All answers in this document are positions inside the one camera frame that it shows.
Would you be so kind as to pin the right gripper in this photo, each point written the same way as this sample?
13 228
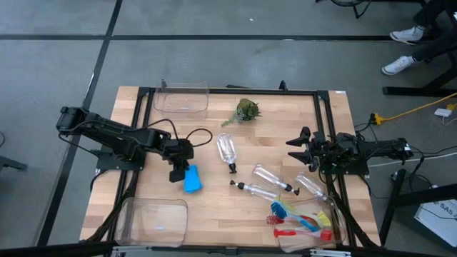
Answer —
317 148

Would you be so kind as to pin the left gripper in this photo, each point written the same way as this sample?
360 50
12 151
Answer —
178 150

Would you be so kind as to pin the clear pump dispenser bottle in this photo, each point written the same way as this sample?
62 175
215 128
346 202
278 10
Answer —
260 192
267 175
308 183
226 148

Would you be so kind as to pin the blue dish brush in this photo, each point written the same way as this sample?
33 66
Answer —
278 209

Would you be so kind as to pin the green yellow dish brush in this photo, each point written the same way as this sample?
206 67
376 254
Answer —
324 219

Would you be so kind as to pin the clear plastic bin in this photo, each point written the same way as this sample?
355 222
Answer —
307 244
151 223
182 101

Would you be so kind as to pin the red dish brush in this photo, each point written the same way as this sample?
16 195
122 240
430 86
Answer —
283 233
274 220

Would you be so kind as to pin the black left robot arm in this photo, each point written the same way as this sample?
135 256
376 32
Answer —
118 137

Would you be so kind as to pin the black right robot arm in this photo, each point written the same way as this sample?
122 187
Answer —
371 150

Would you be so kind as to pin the potted green succulent plant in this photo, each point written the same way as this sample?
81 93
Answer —
247 110

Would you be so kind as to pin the black stand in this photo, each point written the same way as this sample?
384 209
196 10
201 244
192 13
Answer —
392 200

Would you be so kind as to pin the black desk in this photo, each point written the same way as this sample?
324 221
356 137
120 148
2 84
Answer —
410 91

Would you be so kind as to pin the white power adapter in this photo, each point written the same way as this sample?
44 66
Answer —
442 112

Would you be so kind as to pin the black chair base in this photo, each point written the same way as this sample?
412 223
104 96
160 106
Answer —
353 5

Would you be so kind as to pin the person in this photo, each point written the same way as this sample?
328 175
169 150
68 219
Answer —
405 35

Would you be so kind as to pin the white cardboard box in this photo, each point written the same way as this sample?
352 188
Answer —
439 221

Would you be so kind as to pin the black crossbar with silver rails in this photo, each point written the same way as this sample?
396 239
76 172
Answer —
53 250

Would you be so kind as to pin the black stand foot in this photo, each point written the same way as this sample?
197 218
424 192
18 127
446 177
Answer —
12 164

